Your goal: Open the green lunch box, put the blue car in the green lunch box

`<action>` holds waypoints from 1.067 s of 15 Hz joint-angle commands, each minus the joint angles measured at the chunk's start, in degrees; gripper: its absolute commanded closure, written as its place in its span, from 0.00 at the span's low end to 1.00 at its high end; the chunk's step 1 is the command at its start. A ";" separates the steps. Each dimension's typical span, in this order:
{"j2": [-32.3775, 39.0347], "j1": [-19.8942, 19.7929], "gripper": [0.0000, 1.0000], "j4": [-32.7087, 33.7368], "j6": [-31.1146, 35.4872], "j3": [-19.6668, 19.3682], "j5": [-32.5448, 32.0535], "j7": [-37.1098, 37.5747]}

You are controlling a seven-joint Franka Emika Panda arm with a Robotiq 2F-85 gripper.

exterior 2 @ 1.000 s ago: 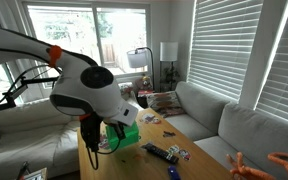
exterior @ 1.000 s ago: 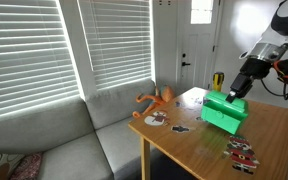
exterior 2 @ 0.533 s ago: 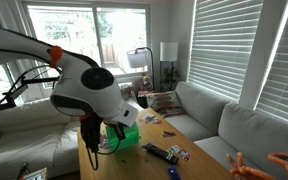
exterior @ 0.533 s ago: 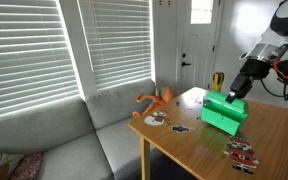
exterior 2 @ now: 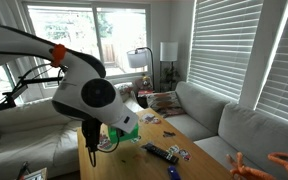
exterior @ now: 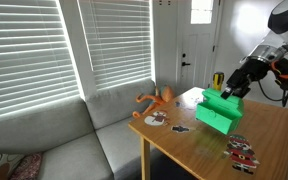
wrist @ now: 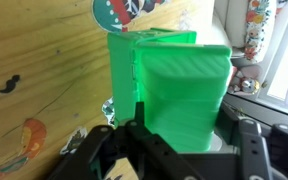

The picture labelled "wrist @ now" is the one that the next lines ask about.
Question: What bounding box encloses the red white small figure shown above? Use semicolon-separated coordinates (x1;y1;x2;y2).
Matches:
228;66;262;97

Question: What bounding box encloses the orange figure sticker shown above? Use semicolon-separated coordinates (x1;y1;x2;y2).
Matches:
0;118;48;179

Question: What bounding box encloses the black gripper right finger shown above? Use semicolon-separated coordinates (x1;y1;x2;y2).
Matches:
216;105;272;180

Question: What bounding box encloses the Santa figure sticker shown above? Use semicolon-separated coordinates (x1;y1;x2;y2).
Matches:
91;0;172;33

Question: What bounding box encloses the white couch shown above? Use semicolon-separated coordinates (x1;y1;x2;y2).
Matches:
213;0;252;49

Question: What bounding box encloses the green lunch box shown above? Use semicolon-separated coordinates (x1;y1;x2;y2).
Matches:
106;27;233;154

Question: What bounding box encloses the black mustache sticker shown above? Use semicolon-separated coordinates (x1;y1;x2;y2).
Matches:
0;74;21;94

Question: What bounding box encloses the dark sticker with white outline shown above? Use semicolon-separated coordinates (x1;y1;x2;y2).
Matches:
60;126;88;156

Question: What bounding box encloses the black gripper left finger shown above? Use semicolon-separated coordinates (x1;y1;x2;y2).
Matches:
125;101;205;180

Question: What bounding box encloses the small green white sticker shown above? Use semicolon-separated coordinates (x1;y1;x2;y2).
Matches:
101;97;117;127

